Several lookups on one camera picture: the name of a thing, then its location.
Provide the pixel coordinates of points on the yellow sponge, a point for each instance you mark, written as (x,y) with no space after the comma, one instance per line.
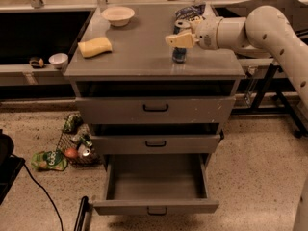
(95,47)

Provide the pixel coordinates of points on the green chip bag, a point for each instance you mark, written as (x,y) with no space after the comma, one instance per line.
(72,123)

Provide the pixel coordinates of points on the white paper bowl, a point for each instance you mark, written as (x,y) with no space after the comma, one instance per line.
(118,16)

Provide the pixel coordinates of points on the black bar on floor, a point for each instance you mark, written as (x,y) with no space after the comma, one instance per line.
(83,219)

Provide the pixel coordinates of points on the grey open bottom drawer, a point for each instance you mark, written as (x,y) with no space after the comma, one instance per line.
(156,185)

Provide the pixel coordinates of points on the red apple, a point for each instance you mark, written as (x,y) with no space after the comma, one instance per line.
(71,153)

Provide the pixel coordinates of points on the black device left edge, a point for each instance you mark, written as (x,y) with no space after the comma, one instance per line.
(10,165)

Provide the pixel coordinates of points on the green bottle in basket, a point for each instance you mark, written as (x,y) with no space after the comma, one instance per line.
(82,139)

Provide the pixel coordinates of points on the red bull can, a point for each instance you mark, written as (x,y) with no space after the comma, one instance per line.
(179,54)

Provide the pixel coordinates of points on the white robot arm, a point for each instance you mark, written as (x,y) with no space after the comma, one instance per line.
(259,173)

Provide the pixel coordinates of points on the small white cup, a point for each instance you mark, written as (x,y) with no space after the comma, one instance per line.
(59,60)

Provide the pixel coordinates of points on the grey drawer cabinet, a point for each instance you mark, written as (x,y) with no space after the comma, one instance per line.
(140,66)

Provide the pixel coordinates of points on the grey top drawer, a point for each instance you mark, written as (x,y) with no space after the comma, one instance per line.
(99,110)

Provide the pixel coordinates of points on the grey middle drawer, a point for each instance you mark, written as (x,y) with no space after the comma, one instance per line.
(169,144)

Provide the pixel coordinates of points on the blue kettle chips bag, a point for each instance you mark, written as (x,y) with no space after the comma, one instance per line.
(191,13)

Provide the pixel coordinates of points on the yellow tape measure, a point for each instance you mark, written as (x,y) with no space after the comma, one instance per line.
(36,62)

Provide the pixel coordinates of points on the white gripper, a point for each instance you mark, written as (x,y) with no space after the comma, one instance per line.
(208,33)

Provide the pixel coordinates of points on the silver soda can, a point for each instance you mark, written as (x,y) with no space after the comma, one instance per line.
(84,152)

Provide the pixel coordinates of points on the black wire basket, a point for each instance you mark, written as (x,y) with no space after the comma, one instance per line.
(64,143)

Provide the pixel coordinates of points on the green snack pouch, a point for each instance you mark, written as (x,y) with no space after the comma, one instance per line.
(49,160)

